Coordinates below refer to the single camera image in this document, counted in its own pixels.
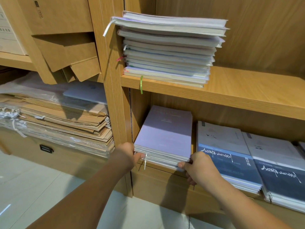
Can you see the small black shelf clip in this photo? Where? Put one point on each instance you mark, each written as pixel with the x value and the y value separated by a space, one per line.
pixel 46 148

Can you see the wooden shelf unit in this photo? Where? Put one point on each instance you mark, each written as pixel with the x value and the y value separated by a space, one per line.
pixel 248 90

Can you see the blue band script notebook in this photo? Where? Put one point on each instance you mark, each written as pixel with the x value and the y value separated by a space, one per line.
pixel 226 150

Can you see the green field picture notebook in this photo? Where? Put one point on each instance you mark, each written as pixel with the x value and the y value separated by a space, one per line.
pixel 302 147

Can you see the white file boxes row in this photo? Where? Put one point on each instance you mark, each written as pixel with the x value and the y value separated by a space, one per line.
pixel 9 35

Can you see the stack of large blue notebooks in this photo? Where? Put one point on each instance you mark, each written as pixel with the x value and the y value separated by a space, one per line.
pixel 169 50

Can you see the stack of flat wrapped packets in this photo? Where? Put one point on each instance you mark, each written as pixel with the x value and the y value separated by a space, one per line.
pixel 57 116

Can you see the dark blue script notebook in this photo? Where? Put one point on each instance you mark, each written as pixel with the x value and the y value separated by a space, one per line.
pixel 281 174

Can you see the person's right forearm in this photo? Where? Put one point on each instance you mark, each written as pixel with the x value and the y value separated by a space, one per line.
pixel 243 210

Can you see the person's left forearm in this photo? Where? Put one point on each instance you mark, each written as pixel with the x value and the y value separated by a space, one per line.
pixel 81 200

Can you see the person's right hand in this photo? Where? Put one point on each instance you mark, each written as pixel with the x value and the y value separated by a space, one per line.
pixel 202 169

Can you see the large plain lilac notebook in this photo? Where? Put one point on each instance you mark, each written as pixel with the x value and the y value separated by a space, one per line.
pixel 167 131

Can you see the person's left hand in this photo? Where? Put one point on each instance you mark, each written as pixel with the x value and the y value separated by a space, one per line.
pixel 126 156

